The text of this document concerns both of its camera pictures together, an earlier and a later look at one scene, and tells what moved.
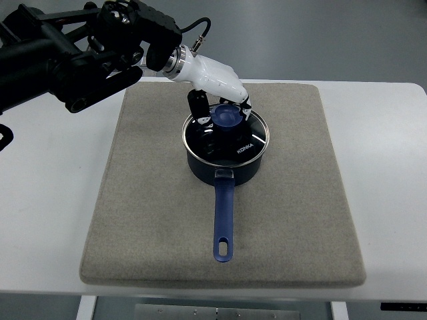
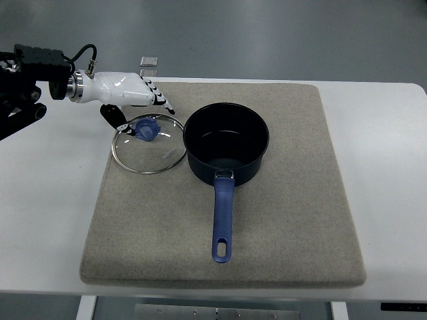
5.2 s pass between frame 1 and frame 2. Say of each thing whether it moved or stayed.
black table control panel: stayed
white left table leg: stayed
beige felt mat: stayed
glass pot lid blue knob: moved
